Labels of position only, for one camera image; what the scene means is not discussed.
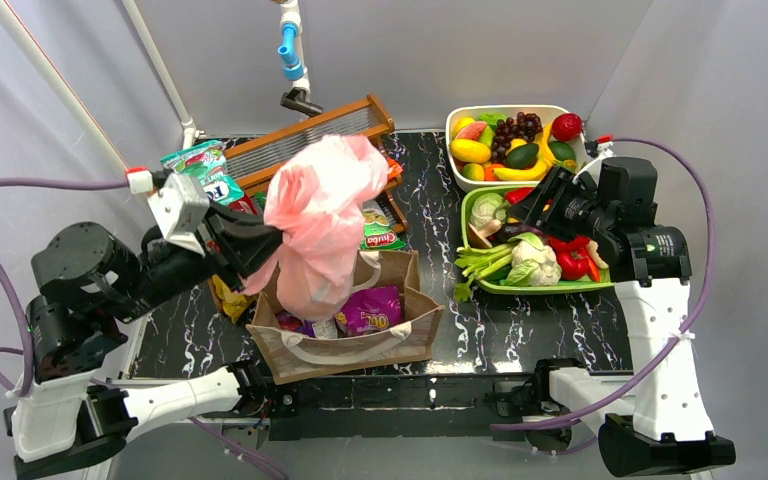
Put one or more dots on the purple grape candy bag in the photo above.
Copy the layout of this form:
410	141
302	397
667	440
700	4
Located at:
370	311

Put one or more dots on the yellow mango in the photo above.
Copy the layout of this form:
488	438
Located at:
470	151

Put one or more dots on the green cabbage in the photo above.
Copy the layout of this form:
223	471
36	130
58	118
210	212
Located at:
487	207

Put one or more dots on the brown burlap tote bag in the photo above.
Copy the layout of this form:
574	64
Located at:
294	356

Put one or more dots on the green celery stalks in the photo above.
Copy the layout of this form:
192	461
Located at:
476	264

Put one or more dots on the wooden rack with glass shelves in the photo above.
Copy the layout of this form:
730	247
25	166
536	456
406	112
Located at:
253	163

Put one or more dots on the white cauliflower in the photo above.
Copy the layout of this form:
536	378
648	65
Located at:
533	264

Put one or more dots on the green Fox's mint candy bag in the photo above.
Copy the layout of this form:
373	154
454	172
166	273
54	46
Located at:
206	163

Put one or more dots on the red bell pepper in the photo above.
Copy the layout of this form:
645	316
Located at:
572	257

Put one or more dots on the white mushroom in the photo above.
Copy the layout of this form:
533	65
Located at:
480	237

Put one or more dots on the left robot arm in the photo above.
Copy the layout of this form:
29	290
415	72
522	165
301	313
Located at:
90	283

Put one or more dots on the purple Fox's berries candy bag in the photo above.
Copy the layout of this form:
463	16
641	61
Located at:
320	330

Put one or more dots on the yellow banana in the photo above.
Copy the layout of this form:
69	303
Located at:
535	173

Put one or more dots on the pink plastic grocery bag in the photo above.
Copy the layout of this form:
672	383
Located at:
315	200

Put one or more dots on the red apple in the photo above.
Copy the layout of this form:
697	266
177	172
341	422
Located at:
567	127

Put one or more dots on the white fruit tray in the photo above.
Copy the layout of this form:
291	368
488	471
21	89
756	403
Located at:
545	112

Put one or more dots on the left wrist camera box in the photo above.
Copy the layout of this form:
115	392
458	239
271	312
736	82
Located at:
177	202

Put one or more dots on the orange Fox's fruits candy bag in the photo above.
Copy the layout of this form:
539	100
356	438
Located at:
395	170

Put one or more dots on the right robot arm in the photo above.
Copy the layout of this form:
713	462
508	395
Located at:
657	424

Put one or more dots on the red chili pepper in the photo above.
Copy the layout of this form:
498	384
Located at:
515	196

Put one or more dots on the dark grape bunch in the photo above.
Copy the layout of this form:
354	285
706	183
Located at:
512	132

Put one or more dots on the yellow chips bag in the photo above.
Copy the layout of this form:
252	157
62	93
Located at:
231	303

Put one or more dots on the white pipe with blue valve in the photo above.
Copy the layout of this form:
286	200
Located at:
290	51

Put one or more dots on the green vegetable tray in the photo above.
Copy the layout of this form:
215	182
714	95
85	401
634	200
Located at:
562	287

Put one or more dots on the green Chuba snack bag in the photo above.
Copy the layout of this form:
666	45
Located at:
378	231

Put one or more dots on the purple eggplant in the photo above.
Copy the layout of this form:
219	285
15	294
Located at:
510	230

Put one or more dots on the white wall conduit pipe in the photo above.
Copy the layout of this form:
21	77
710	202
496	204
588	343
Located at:
79	97

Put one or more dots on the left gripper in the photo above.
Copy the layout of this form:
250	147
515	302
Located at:
226	242

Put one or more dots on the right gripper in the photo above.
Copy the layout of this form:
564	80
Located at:
557	201

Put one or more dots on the green avocado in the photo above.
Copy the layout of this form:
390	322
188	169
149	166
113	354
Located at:
522	157

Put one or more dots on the aluminium frame rail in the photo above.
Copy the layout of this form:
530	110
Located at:
133	413

